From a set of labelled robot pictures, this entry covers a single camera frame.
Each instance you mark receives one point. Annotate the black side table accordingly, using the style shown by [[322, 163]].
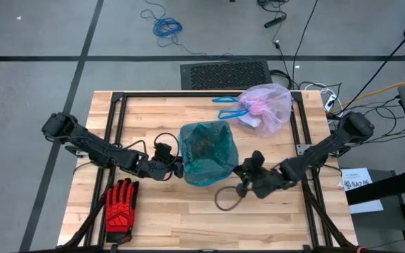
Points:
[[382, 188]]

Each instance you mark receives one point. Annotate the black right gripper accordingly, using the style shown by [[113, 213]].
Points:
[[265, 181]]

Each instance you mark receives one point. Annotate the black perforated computer case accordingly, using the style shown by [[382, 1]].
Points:
[[223, 75]]

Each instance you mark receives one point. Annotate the black power strip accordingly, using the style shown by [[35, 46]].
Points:
[[275, 21]]

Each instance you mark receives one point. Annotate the teal trash bag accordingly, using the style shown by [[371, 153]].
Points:
[[207, 151]]

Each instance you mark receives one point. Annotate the white printed paper sheet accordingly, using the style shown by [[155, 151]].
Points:
[[360, 196]]

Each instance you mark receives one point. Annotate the black metal rig frame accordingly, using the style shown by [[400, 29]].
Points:
[[171, 94]]

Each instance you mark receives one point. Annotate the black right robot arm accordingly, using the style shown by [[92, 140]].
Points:
[[329, 147]]

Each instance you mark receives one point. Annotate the red work glove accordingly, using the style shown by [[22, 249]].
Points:
[[120, 211]]

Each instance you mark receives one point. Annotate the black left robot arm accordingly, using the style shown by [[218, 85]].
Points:
[[93, 147]]

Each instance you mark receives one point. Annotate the pale pink trash bag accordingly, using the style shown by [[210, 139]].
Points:
[[269, 105]]

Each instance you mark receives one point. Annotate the white power strip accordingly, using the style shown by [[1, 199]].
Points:
[[330, 102]]

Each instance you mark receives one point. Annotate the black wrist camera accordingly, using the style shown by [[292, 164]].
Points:
[[257, 160], [162, 152]]

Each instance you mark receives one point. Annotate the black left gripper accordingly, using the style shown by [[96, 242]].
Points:
[[157, 170]]

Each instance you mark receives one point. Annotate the silver bracket plate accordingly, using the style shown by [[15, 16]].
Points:
[[301, 149]]

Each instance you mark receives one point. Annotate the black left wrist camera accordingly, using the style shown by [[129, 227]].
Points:
[[162, 152]]

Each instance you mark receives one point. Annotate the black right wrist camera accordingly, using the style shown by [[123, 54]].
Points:
[[257, 160]]

